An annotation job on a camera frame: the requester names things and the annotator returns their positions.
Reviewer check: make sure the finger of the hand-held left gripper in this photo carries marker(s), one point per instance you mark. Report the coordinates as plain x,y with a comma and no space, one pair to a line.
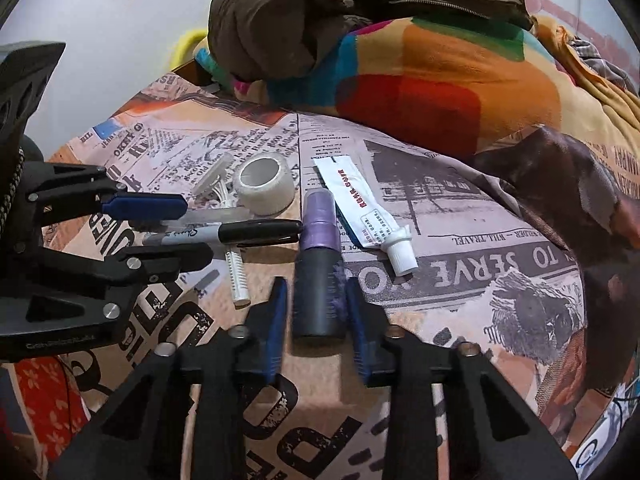
165,260
140,207

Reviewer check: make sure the yellow foam tube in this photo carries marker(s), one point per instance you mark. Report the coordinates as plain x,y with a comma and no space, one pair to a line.
187,42

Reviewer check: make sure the white packet with circle print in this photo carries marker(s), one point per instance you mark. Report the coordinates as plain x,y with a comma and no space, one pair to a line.
590,452

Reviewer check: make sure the grey striped cloth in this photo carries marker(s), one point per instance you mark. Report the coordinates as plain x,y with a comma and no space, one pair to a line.
597,62

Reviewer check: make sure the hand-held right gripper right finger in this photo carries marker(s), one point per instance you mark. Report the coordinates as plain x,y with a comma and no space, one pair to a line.
360,330

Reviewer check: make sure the red floral cloth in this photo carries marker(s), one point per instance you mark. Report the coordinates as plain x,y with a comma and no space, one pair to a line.
47,405

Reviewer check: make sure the black marker pen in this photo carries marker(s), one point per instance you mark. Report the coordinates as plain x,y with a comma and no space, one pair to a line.
260,232

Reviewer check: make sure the white tape roll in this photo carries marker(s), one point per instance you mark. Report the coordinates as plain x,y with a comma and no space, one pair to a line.
270,187

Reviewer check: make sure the newspaper print duvet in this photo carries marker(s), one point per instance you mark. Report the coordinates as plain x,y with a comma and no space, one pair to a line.
450,270

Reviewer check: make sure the brown padded jacket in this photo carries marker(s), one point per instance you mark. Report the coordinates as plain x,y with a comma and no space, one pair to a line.
280,20

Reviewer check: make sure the silver nail file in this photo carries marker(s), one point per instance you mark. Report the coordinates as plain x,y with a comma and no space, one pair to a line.
210,216

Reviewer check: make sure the purple spray bottle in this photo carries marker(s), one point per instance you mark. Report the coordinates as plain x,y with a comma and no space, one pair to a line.
317,270

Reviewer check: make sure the colourful checked blanket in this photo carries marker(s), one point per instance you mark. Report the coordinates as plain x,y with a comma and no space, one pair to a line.
425,85

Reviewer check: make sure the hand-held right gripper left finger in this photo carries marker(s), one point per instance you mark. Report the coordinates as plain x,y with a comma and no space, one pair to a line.
272,330

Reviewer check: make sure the white ointment tube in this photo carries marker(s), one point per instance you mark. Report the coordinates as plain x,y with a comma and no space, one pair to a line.
357,200

